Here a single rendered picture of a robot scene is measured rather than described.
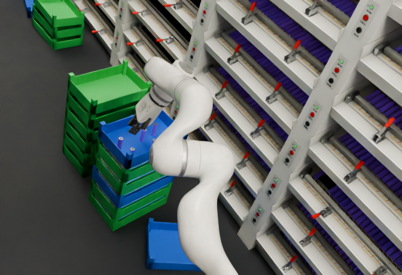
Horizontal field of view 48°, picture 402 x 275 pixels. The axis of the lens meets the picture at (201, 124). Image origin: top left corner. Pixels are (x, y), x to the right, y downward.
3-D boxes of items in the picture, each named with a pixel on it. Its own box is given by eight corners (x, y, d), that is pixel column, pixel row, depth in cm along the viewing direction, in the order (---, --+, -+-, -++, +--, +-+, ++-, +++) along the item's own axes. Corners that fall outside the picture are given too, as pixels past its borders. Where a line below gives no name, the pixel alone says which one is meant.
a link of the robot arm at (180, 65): (150, 90, 155) (171, 105, 158) (173, 63, 149) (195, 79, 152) (153, 79, 162) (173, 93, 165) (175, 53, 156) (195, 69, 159)
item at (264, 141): (272, 170, 183) (275, 151, 172) (194, 82, 216) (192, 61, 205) (310, 147, 189) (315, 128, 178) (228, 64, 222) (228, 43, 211)
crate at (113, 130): (126, 170, 169) (129, 155, 164) (97, 136, 178) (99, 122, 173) (185, 144, 188) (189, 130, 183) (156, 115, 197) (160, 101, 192)
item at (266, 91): (290, 137, 171) (294, 114, 160) (204, 48, 204) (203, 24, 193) (330, 113, 177) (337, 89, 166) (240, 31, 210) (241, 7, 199)
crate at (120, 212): (115, 220, 189) (118, 208, 184) (89, 188, 198) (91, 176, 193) (169, 192, 208) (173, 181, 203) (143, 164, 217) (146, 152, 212)
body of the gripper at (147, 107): (149, 83, 163) (132, 104, 167) (153, 101, 155) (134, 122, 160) (166, 92, 167) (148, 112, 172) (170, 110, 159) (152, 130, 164)
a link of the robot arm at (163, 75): (148, 84, 129) (137, 72, 158) (192, 115, 134) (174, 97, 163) (167, 58, 128) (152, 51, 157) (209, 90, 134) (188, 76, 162)
